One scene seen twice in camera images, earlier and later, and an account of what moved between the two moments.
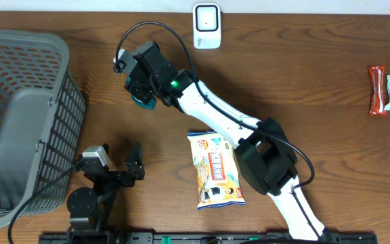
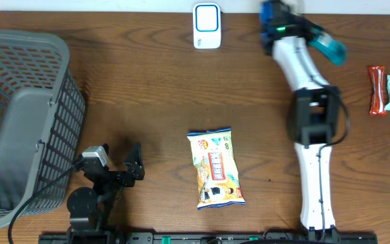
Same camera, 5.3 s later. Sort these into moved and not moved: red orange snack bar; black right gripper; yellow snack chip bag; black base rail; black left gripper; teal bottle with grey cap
Moved: teal bottle with grey cap; black right gripper
Not moved: black left gripper; yellow snack chip bag; red orange snack bar; black base rail
